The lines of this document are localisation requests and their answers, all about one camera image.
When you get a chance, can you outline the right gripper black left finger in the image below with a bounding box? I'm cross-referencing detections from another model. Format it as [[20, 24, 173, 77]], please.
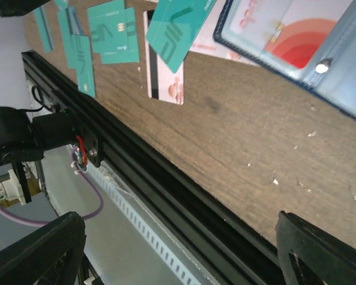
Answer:
[[0, 212, 86, 284]]

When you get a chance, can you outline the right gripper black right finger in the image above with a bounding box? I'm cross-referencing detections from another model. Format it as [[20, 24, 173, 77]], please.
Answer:
[[275, 211, 356, 284]]

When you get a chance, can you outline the blue card holder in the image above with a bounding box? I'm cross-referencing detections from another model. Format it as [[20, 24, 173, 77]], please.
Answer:
[[213, 1, 356, 119]]

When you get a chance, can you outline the teal VIP card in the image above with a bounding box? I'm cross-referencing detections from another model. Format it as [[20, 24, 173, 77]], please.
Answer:
[[87, 1, 139, 64], [146, 0, 215, 72], [71, 34, 96, 98]]

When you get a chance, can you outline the white red circle card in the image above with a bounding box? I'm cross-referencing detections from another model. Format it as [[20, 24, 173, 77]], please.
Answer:
[[224, 1, 352, 69]]

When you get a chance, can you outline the white card black stripe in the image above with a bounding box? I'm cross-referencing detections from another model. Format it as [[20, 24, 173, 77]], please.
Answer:
[[143, 10, 184, 105]]

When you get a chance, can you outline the light blue slotted strip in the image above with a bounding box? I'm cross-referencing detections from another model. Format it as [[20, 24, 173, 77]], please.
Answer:
[[87, 163, 218, 284]]

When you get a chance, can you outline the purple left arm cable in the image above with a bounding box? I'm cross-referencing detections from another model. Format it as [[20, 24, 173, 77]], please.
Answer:
[[0, 148, 104, 228]]

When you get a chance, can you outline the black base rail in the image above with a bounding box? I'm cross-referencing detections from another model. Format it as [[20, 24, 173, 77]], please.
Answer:
[[23, 52, 284, 284]]

